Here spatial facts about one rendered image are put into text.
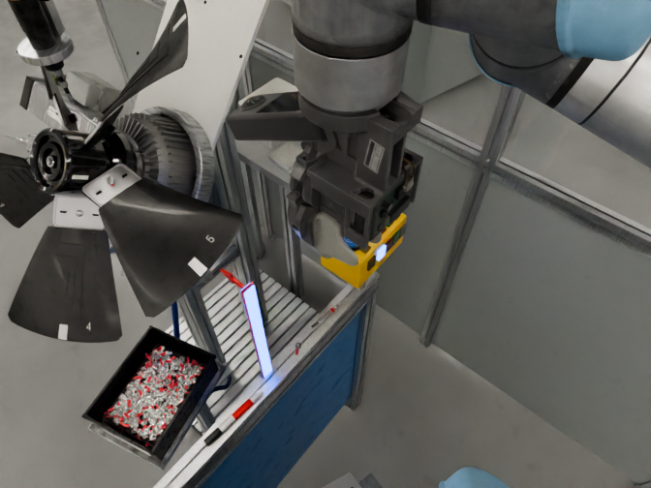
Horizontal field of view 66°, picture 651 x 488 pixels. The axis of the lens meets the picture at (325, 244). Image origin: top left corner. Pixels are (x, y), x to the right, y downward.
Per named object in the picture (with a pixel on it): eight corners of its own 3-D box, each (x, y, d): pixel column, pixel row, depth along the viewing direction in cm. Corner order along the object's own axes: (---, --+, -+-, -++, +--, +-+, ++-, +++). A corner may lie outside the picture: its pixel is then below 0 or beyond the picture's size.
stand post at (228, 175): (254, 317, 208) (199, 76, 117) (270, 329, 205) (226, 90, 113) (247, 323, 206) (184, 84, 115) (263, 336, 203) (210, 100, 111)
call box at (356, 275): (365, 224, 113) (368, 191, 105) (402, 246, 109) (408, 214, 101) (320, 268, 106) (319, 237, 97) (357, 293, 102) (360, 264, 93)
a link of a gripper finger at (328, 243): (347, 299, 49) (351, 241, 42) (302, 267, 51) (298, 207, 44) (366, 279, 50) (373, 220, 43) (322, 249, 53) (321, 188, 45)
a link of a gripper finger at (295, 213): (302, 256, 46) (298, 190, 39) (290, 247, 47) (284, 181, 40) (334, 226, 48) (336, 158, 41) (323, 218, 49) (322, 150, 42)
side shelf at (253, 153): (268, 106, 161) (267, 98, 159) (356, 154, 147) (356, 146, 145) (213, 143, 150) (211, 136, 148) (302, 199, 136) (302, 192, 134)
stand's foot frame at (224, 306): (249, 270, 223) (247, 259, 216) (328, 329, 205) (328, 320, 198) (135, 371, 194) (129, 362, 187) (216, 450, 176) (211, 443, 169)
